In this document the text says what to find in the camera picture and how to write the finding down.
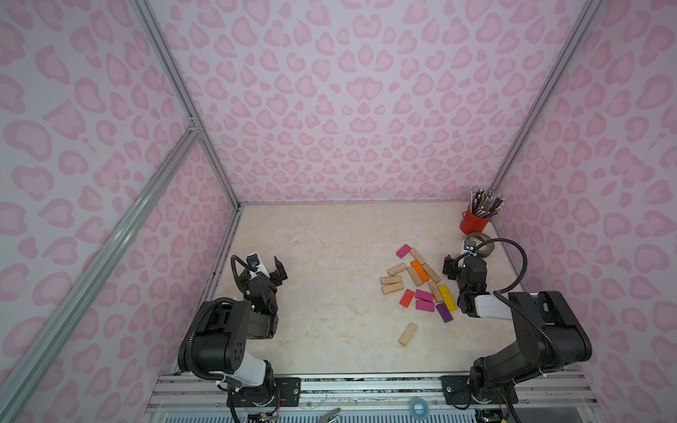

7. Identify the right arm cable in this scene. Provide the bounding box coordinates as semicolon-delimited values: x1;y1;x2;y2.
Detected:
467;237;569;366

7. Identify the magenta block lower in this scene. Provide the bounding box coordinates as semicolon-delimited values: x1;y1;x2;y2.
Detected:
415;300;435;312

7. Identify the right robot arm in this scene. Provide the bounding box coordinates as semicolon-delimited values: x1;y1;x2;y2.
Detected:
441;255;592;410

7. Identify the orange block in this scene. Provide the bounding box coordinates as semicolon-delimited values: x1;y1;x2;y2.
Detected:
411;260;430;285

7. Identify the natural wood block slanted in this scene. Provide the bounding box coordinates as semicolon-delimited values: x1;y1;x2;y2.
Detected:
422;264;442;283

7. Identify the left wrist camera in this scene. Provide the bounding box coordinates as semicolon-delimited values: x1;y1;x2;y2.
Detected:
246;253;268;278

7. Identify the magenta block upper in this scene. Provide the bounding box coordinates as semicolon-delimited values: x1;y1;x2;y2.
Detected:
414;290;435;302

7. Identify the magenta block far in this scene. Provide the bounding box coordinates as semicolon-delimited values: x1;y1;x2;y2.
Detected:
396;244;412;258

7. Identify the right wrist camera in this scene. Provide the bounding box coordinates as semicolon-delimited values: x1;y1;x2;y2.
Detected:
463;238;477;256

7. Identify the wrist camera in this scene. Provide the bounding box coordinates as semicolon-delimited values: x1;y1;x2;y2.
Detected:
246;253;268;278
463;238;477;256

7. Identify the red pen cup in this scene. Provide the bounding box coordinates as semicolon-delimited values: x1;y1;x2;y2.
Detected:
459;210;492;235

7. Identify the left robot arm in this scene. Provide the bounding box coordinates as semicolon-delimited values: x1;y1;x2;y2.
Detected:
177;253;287;406

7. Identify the yellow block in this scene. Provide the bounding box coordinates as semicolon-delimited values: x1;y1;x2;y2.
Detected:
438;285;458;312

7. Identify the red block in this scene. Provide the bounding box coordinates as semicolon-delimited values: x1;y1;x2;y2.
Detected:
400;289;415;308

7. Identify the magenta block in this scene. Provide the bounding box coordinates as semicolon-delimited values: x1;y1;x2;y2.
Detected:
396;244;412;258
415;300;435;312
414;290;435;302

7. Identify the purple block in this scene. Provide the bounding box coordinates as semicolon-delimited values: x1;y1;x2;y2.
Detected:
435;303;453;323

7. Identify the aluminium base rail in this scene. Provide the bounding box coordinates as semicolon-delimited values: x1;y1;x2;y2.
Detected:
144;371;606;422

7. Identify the dark tape roll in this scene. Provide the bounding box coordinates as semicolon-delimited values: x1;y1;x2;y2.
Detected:
465;233;495;258

